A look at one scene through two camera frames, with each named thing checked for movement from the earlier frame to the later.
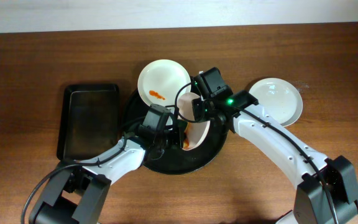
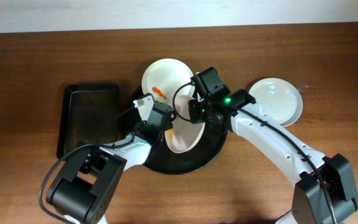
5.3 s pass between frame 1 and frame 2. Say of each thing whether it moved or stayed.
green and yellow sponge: moved
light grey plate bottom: stayed
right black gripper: stayed
